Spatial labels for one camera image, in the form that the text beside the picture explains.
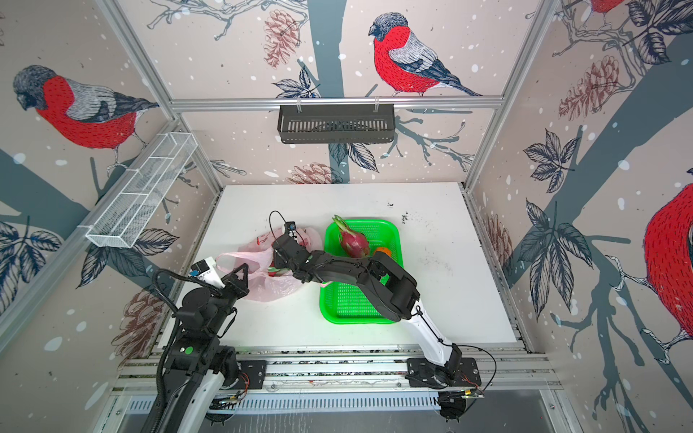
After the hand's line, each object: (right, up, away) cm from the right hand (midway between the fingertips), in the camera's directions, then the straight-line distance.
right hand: (280, 248), depth 92 cm
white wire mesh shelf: (-40, +13, -17) cm, 45 cm away
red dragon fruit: (-1, -7, -4) cm, 8 cm away
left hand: (-4, -1, -16) cm, 16 cm away
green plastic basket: (+23, -17, -6) cm, 29 cm away
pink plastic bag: (-2, 0, -15) cm, 15 cm away
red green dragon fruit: (+26, +2, +1) cm, 26 cm away
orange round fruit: (+36, -1, +1) cm, 36 cm away
